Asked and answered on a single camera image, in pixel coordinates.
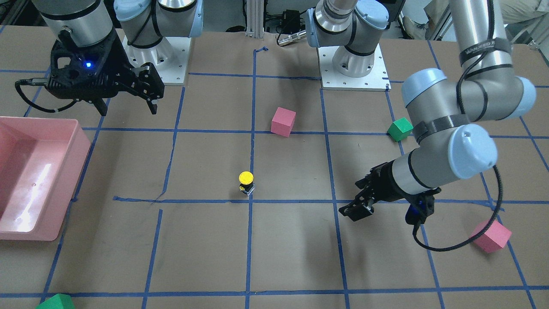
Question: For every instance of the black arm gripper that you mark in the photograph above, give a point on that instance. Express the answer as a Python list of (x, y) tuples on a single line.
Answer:
[(121, 72)]

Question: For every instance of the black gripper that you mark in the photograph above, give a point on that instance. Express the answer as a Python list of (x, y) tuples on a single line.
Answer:
[(387, 179)]

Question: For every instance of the yellow push button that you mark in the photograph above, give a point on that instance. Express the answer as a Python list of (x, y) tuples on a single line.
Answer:
[(246, 185)]

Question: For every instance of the pink cube near arm base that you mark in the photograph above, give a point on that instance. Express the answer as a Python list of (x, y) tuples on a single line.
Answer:
[(283, 122)]

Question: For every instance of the green cube centre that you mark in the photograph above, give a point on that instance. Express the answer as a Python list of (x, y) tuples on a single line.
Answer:
[(400, 129)]

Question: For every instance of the pink plastic bin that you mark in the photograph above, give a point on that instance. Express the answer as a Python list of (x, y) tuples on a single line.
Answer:
[(41, 160)]

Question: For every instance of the pink cube tilted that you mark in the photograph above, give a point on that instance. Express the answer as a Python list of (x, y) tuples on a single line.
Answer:
[(494, 239)]

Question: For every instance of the green cube far corner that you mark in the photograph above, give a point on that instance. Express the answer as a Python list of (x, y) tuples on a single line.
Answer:
[(58, 301)]

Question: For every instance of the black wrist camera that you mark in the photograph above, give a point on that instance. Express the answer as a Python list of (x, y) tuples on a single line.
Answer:
[(147, 82), (421, 207)]

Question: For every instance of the aluminium frame post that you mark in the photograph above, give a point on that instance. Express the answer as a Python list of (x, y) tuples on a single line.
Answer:
[(254, 18)]

